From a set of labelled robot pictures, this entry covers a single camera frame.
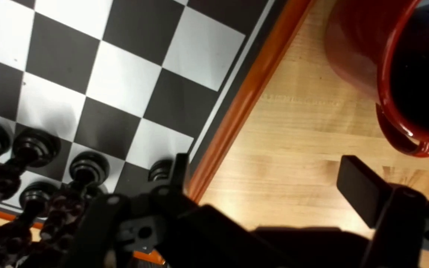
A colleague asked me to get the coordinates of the wooden framed chessboard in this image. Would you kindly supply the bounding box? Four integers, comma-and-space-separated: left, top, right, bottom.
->
0, 0, 316, 268

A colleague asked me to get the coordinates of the red mug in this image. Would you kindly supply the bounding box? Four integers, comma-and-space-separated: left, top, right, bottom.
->
322, 0, 429, 159

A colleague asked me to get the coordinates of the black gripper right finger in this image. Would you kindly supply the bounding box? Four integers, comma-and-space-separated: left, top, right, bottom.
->
335, 153, 429, 268

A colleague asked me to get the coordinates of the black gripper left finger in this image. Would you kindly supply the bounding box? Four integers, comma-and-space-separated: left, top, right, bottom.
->
71, 151, 202, 268

